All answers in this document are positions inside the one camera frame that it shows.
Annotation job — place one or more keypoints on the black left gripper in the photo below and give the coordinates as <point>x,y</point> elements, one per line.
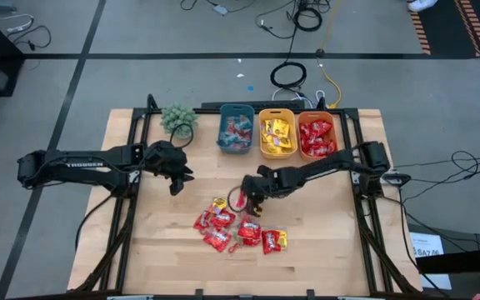
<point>165,160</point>

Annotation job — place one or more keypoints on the grey power adapter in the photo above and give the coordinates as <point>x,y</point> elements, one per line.
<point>220,10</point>

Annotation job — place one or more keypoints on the potted green succulent plant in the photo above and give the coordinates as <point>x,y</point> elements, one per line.
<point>178,118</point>

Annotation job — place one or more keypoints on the teal gummy fish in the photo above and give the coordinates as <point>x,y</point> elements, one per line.
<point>225,137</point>
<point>244,123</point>

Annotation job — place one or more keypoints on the red Skittles candy pack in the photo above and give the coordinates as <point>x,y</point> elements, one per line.
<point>317,143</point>
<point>249,230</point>
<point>271,241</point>
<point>310,151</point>
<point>322,127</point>
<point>218,239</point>
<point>202,221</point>
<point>328,150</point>
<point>240,201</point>
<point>222,218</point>
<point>306,132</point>

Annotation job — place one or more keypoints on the white paper sign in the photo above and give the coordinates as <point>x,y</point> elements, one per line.
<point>425,241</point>

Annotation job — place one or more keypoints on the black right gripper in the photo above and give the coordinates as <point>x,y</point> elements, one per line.
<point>265,183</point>

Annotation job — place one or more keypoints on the orange plastic bin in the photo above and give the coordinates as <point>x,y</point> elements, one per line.
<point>313,116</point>

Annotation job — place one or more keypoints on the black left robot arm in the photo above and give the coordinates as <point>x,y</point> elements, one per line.
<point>111,175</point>

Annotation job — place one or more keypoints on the black floor plug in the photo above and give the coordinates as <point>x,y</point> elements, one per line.
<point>319,52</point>

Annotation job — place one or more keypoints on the red gummy fish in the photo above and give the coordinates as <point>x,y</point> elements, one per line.
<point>234,248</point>
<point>242,143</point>
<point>232,124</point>
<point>240,133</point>

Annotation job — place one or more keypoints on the yellow plastic bin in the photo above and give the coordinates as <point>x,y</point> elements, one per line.
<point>278,113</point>

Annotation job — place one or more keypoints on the black desk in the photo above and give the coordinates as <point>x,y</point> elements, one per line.
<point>465,260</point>

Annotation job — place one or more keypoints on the teal plastic bin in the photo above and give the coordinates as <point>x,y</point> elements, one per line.
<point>236,111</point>

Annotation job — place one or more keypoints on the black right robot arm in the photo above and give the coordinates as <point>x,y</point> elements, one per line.
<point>319,166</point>

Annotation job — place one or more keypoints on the yellow Sour Patch candy pack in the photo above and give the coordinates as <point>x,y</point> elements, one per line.
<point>284,238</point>
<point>281,128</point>
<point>219,204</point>
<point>269,139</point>
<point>269,126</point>
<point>283,141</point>
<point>274,149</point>

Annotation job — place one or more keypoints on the person's foot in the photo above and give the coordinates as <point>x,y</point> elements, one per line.
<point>422,5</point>

